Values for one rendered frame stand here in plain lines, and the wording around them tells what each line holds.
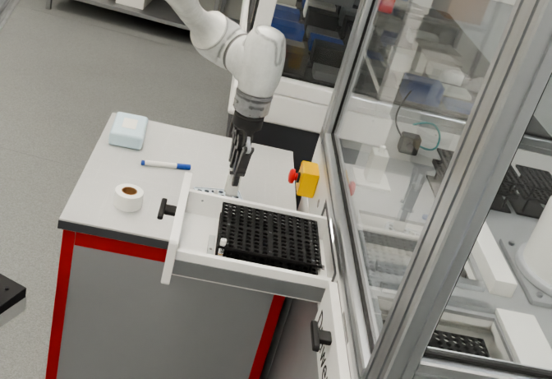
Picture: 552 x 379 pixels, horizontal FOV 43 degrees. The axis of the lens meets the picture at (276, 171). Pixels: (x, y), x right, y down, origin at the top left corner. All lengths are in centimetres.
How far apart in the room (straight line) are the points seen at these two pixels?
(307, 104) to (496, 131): 146
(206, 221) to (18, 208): 157
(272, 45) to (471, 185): 84
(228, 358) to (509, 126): 123
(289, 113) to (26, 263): 117
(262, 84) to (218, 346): 70
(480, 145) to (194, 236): 86
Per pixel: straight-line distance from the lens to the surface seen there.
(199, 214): 164
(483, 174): 86
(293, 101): 225
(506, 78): 84
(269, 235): 151
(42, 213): 307
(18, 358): 243
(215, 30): 168
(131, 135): 201
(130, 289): 179
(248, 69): 163
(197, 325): 184
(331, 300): 134
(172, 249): 138
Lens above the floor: 171
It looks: 27 degrees down
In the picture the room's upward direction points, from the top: 16 degrees clockwise
